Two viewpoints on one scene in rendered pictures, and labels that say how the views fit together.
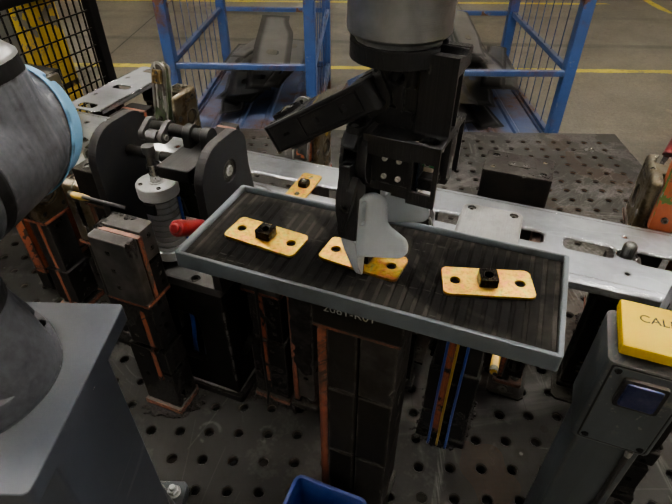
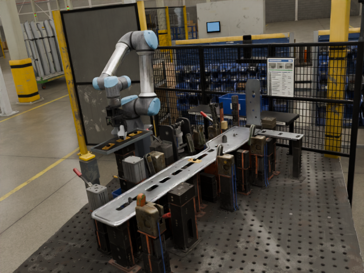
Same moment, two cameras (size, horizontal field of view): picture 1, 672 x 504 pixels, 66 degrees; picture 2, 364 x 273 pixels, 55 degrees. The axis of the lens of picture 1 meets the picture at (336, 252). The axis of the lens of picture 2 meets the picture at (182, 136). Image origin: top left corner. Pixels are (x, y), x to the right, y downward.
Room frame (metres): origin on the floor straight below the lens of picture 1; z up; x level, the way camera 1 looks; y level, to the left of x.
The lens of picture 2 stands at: (1.32, -1.76, 1.82)
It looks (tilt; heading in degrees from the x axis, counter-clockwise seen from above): 19 degrees down; 108
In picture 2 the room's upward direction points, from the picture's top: 6 degrees counter-clockwise
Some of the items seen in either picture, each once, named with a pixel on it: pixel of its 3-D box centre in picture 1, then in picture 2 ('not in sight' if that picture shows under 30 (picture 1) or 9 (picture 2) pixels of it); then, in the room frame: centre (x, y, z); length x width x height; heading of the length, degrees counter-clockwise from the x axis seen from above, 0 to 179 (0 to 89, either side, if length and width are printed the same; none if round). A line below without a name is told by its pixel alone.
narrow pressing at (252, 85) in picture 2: not in sight; (253, 102); (1.07, 0.73, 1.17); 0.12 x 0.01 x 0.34; 159
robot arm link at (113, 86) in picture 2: not in sight; (112, 86); (0.39, -0.04, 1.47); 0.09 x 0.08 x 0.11; 84
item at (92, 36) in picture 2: not in sight; (110, 85); (-0.94, 2.37, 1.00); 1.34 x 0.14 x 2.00; 178
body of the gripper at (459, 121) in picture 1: (401, 117); (115, 115); (0.38, -0.05, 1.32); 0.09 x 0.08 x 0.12; 64
